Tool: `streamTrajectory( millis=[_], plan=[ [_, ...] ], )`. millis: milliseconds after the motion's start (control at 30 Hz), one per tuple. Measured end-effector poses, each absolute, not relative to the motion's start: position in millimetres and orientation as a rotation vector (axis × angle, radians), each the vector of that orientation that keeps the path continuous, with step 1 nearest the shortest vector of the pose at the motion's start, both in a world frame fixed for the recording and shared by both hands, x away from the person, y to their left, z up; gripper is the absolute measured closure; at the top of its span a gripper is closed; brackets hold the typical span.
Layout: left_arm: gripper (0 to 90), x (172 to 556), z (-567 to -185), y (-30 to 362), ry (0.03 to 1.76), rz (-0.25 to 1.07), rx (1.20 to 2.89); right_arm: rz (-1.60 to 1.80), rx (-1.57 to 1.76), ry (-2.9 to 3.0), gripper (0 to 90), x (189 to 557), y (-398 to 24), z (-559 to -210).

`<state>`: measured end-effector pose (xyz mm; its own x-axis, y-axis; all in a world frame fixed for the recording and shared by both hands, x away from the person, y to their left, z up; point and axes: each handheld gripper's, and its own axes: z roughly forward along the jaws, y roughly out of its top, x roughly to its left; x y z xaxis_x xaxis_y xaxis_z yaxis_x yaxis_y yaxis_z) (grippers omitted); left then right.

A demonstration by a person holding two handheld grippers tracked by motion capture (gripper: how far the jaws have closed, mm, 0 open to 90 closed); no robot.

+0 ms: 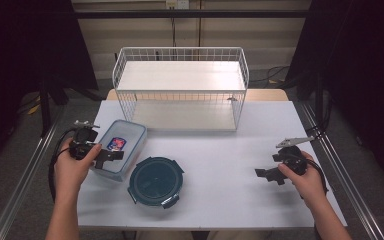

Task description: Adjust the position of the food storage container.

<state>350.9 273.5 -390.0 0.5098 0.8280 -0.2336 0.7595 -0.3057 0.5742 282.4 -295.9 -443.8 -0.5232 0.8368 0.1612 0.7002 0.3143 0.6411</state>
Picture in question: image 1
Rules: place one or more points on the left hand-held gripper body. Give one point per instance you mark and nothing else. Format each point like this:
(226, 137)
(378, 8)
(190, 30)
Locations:
(81, 140)

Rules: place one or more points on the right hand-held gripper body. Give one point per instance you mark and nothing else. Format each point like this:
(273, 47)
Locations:
(293, 156)

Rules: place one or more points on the clear rectangular food container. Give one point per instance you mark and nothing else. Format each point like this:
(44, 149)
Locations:
(126, 133)

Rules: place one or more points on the dark teal round food container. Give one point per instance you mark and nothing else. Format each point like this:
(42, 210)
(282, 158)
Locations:
(156, 181)

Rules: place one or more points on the person's right hand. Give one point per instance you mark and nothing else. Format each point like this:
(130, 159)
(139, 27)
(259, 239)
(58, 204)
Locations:
(310, 186)

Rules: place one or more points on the person's left hand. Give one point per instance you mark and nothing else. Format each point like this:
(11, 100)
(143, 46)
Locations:
(68, 176)

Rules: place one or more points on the black metal stand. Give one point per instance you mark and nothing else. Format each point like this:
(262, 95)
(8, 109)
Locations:
(45, 110)

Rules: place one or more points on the dark curtain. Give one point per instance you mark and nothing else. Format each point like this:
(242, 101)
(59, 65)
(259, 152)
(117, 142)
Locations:
(20, 50)
(363, 66)

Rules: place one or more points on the aluminium frame rail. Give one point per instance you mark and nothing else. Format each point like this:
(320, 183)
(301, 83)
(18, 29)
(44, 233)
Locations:
(343, 173)
(23, 180)

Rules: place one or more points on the white wall socket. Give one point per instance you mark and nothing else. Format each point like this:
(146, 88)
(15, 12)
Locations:
(177, 4)

